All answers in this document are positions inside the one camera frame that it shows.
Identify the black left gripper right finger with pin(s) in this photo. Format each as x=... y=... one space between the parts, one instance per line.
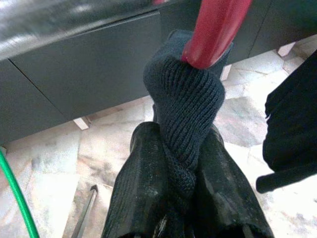
x=223 y=193

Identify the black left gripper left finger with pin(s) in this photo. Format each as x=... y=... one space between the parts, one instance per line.
x=141 y=188

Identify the black shirt with pale print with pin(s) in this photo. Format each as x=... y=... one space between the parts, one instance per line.
x=183 y=99

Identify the green plastic hanger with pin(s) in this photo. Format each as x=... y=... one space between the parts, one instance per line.
x=17 y=193

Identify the red plastic hanger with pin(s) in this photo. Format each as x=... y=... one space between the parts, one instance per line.
x=215 y=29

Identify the silver metal clothes rack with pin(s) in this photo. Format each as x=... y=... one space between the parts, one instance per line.
x=85 y=210

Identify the black garment with yellow logo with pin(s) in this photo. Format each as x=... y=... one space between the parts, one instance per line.
x=292 y=119

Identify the black TV cabinet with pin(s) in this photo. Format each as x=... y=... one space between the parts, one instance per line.
x=74 y=74

